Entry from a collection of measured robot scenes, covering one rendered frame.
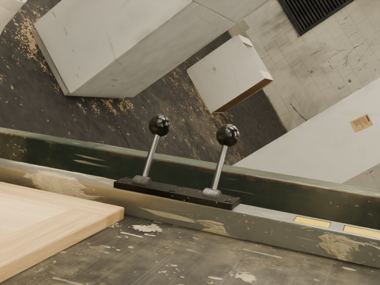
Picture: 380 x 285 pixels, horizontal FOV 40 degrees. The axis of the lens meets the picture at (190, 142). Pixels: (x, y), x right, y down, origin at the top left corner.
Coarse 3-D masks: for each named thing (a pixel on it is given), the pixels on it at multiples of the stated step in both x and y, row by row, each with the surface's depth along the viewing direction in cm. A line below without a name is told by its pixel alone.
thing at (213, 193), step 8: (224, 128) 84; (232, 128) 84; (216, 136) 85; (224, 136) 83; (232, 136) 84; (224, 144) 84; (232, 144) 84; (224, 152) 84; (216, 168) 83; (216, 176) 82; (216, 184) 82; (208, 192) 81; (216, 192) 81
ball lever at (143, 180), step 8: (152, 120) 88; (160, 120) 88; (168, 120) 88; (152, 128) 88; (160, 128) 87; (168, 128) 88; (160, 136) 89; (152, 144) 88; (152, 152) 87; (144, 168) 86; (136, 176) 85; (144, 176) 86; (144, 184) 84
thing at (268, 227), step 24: (0, 168) 92; (24, 168) 92; (48, 168) 94; (72, 192) 88; (96, 192) 86; (120, 192) 85; (144, 216) 83; (168, 216) 82; (192, 216) 81; (216, 216) 79; (240, 216) 78; (264, 216) 77; (288, 216) 78; (264, 240) 77; (288, 240) 76; (312, 240) 75; (336, 240) 73; (360, 240) 72
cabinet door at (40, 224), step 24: (0, 192) 83; (24, 192) 85; (48, 192) 86; (0, 216) 73; (24, 216) 74; (48, 216) 75; (72, 216) 75; (96, 216) 76; (120, 216) 81; (0, 240) 63; (24, 240) 64; (48, 240) 65; (72, 240) 69; (0, 264) 56; (24, 264) 60
